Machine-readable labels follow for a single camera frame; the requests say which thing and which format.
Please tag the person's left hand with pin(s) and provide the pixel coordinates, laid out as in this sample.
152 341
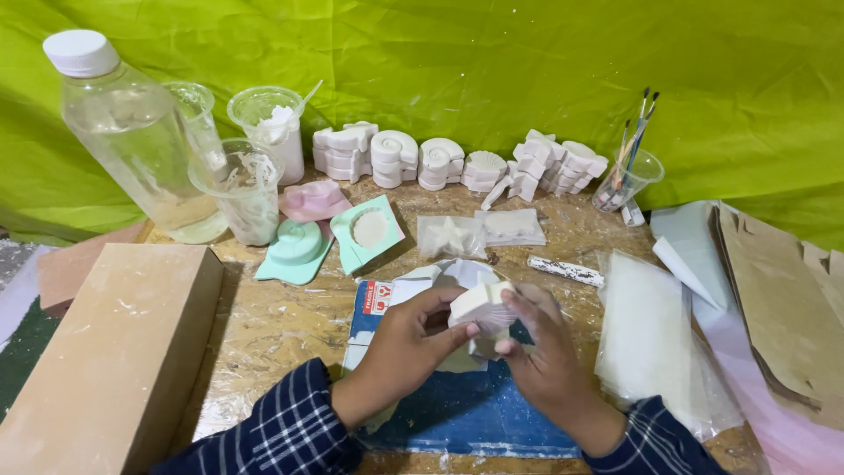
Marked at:
402 349

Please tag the person's right hand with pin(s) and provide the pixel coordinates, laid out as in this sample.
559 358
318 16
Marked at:
550 369

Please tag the white scallop plaster cast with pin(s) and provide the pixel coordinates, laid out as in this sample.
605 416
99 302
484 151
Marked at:
481 309

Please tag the blue cardboard sheet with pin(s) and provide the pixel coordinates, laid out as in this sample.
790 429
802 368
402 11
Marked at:
461 402

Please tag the white stained stick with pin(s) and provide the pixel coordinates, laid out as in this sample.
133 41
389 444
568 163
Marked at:
565 270

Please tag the stack of clear plastic bags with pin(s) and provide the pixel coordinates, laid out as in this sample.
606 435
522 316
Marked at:
649 336

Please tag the mint green mould with cast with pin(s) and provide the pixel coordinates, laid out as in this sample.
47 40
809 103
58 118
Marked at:
366 232

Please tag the clear packet with star cast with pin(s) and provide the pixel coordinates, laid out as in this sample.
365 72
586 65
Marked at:
450 236

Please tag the mint green snail shell mould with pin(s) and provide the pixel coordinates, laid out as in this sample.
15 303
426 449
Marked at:
295 251

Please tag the clear packet with shell cast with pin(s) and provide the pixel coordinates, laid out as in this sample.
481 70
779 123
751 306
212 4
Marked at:
511 226

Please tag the pink silicone mould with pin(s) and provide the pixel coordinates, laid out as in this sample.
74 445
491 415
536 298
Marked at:
313 200

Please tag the small white tube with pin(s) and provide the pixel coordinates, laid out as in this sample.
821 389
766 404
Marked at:
631 214

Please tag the white paper sheets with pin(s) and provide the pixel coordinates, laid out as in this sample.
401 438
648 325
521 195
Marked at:
686 237

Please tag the row of white plaster casts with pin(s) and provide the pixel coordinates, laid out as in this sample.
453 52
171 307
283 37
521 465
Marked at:
435 161

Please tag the clear cup holding paint brushes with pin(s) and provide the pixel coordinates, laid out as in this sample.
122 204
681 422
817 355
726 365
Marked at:
626 179

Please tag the clear cup with plaster residue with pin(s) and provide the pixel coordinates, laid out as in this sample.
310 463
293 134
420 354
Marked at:
247 198

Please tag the short wooden paint brush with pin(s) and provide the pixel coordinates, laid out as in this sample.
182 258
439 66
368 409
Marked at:
622 148

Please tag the pink sheet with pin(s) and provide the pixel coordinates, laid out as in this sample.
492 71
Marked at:
784 422

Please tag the clear cup with white plaster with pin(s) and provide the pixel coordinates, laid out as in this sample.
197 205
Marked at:
280 142

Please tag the stack of brown paper bags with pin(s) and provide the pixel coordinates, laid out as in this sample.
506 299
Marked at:
784 310

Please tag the white stirring stick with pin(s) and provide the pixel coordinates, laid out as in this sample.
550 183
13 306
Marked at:
310 93

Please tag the large brown cardboard box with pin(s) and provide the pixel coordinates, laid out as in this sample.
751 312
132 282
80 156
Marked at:
112 359

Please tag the green backdrop cloth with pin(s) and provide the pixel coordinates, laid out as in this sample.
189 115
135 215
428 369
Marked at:
501 59

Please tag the empty clear plastic cup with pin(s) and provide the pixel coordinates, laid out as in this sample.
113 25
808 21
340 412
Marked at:
198 109

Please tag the small brown cardboard box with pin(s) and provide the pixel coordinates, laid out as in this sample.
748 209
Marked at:
79 267

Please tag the clear bottle with white cap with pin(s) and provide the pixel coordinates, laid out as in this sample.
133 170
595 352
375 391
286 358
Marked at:
132 138

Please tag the dark green mat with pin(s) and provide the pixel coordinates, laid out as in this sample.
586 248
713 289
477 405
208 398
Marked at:
23 349

